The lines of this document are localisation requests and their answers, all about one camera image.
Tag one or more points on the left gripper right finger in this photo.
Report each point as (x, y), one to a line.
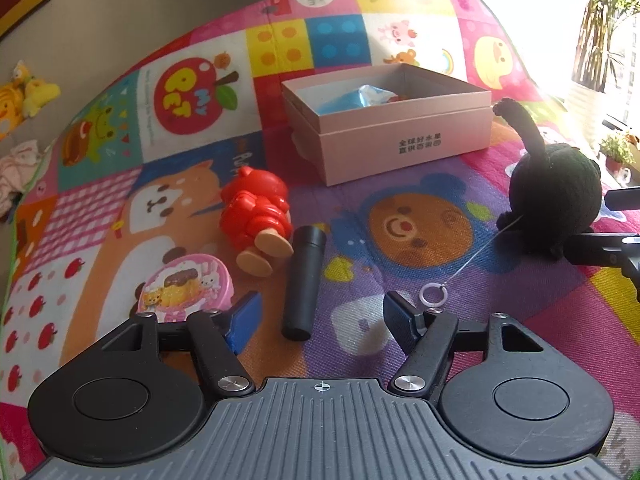
(429, 339)

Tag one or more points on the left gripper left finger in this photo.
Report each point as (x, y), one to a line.
(215, 339)

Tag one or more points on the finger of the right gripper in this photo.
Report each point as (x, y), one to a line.
(622, 199)
(602, 249)

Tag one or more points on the pink yellow cake toy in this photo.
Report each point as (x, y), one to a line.
(192, 283)

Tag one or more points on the black plush toy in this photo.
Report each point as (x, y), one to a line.
(555, 190)

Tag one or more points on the red bear toy figure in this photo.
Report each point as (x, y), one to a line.
(256, 219)

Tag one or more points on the black cylinder tube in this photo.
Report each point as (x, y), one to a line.
(302, 287)

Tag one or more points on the blue tissue pack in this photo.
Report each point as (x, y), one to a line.
(362, 97)

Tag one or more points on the small potted flower plant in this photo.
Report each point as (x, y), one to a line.
(620, 151)

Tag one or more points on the colourful cartoon play mat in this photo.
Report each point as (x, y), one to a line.
(134, 182)

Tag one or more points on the potted palm plant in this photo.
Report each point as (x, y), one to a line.
(593, 57)

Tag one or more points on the pink cardboard box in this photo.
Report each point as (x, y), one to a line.
(437, 116)

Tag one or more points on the pink white crumpled cloth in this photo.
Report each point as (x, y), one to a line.
(18, 167)

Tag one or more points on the yellow duck plush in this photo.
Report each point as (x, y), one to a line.
(36, 93)

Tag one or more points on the yellow tiger plush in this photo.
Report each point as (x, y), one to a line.
(11, 105)

